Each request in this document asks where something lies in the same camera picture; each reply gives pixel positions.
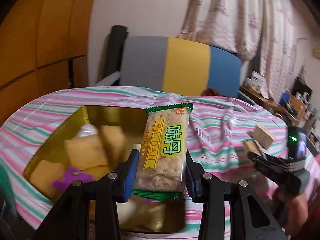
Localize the gold metal tin box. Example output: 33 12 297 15
23 105 185 237

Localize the white crumpled plastic wrapper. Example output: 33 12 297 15
76 124 99 137

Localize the black rolled mat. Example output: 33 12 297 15
103 25 128 86

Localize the floral curtain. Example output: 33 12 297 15
177 0 320 100

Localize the striped pink green cloth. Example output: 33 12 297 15
0 86 320 239

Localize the cluttered wooden desk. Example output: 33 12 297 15
240 64 320 153

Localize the green yellow cracker packet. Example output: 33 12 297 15
132 103 194 201

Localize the wooden wardrobe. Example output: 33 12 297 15
1 0 94 121

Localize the grey yellow blue chair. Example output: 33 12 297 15
120 36 241 98

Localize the person's right hand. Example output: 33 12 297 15
273 189 319 239

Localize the purple snack packet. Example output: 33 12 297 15
52 166 94 192

